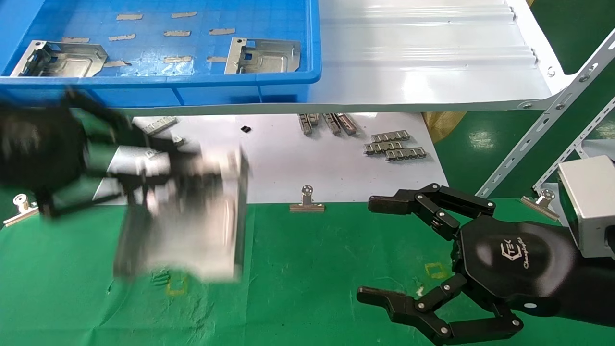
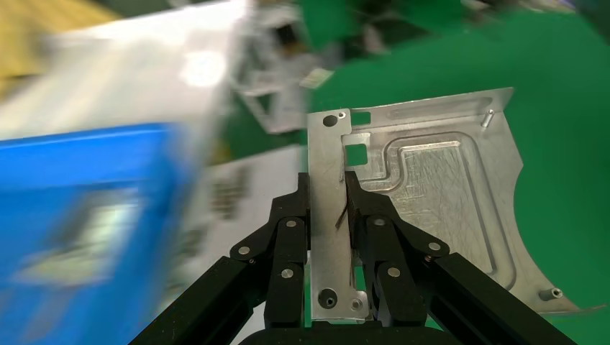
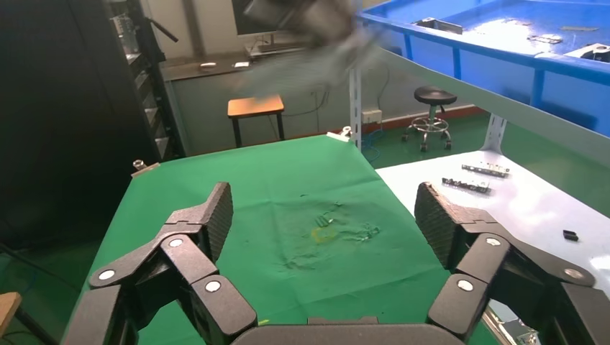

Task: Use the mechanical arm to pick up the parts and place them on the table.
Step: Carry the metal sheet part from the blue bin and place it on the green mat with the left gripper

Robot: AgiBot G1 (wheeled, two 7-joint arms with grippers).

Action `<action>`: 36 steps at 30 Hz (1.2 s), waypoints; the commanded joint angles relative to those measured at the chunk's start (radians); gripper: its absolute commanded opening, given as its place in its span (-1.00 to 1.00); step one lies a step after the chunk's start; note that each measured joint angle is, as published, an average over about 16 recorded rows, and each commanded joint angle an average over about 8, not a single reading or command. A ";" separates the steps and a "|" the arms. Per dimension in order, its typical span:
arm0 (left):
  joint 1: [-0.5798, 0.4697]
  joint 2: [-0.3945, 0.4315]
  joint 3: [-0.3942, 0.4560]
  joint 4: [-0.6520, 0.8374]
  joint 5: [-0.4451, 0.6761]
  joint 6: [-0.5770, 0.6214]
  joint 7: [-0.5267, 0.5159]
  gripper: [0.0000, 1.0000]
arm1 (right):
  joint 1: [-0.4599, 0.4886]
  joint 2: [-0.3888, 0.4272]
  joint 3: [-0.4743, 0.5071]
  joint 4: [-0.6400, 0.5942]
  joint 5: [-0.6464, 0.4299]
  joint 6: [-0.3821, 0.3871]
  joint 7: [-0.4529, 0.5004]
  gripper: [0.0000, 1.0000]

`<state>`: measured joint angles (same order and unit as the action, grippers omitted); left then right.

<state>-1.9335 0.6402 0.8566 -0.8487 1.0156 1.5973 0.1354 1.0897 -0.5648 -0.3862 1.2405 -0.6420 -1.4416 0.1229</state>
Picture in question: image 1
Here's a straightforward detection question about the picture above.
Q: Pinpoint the white ribbed shelf panel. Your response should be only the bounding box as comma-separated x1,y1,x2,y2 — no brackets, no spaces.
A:
120,0,572,118

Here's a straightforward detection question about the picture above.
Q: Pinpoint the silver binder clip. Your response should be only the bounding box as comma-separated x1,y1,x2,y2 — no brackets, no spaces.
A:
521,190,561,222
289,185,325,213
3,194,39,227

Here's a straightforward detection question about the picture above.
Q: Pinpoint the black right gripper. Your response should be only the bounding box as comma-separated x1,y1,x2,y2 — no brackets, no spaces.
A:
357,184,577,346

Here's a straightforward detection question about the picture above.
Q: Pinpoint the blue plastic bin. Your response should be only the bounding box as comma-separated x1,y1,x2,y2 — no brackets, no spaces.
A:
0,0,321,108

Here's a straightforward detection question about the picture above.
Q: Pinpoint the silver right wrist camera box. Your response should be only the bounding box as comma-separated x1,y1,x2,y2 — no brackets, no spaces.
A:
557,155,615,259

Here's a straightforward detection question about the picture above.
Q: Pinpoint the white paper sheet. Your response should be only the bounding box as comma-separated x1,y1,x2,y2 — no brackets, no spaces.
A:
91,114,450,205

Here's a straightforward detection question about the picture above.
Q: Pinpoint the golden woven bag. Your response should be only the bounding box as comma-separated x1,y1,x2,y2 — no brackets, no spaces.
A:
423,112,467,144

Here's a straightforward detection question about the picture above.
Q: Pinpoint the white slotted angle bar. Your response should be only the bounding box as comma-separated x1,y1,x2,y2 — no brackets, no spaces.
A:
476,41,615,198
533,96,615,192

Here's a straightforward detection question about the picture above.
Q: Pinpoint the green table mat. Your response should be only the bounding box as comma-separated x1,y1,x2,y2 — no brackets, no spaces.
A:
0,196,615,346

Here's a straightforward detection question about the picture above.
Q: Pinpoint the stamped sheet metal bracket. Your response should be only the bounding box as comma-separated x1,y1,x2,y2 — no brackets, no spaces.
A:
113,144,250,282
224,37,301,75
11,40,108,78

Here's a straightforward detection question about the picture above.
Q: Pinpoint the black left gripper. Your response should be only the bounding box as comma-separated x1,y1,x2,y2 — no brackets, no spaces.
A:
0,89,202,218

